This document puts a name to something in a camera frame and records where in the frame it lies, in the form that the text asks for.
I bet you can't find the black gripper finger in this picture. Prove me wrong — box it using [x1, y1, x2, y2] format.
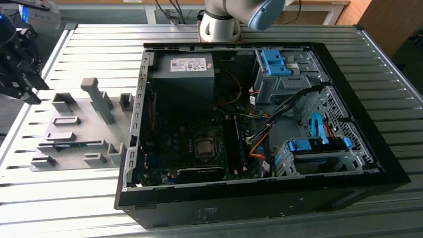
[0, 71, 42, 105]
[16, 27, 50, 90]

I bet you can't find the blue RAM stick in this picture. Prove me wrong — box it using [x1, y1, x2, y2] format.
[38, 141, 101, 149]

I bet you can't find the black RAM slot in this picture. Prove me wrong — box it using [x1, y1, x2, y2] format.
[223, 116, 240, 176]

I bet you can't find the grey parts rack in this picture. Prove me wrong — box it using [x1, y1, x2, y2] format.
[29, 77, 139, 172]

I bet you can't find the grey power supply unit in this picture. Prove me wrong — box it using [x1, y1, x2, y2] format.
[149, 53, 216, 110]

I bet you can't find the green motherboard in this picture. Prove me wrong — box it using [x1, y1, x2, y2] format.
[141, 116, 265, 185]

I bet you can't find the silver CPU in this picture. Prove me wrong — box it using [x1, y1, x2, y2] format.
[196, 139, 213, 154]

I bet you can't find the CPU socket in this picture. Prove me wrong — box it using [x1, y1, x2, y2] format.
[192, 134, 219, 161]

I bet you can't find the black graphics card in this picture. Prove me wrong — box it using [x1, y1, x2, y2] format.
[176, 167, 225, 184]

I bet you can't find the blue plastic drive carrier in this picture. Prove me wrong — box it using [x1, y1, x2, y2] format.
[260, 49, 292, 76]

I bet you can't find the metal drive cage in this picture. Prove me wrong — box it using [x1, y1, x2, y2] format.
[252, 49, 331, 105]

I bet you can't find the black PC case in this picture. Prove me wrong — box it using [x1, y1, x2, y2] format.
[113, 42, 411, 229]

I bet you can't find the hard disk in blue carrier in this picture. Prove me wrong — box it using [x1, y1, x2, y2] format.
[285, 137, 352, 152]

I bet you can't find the metal disk bay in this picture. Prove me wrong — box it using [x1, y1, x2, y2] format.
[273, 148, 364, 177]

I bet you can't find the brown wooden cabinet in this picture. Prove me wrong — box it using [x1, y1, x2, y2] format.
[336, 0, 423, 58]

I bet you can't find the red flat wire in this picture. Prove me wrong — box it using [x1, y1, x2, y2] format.
[147, 93, 156, 129]

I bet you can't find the yellow wire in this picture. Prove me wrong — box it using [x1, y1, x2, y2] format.
[213, 69, 243, 107]

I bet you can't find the orange wire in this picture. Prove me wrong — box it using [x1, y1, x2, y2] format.
[248, 138, 265, 158]

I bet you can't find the black cable bundle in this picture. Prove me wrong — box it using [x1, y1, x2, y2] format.
[247, 85, 323, 147]

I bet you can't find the blue flat data wire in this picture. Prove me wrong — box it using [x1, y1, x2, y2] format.
[311, 113, 328, 144]

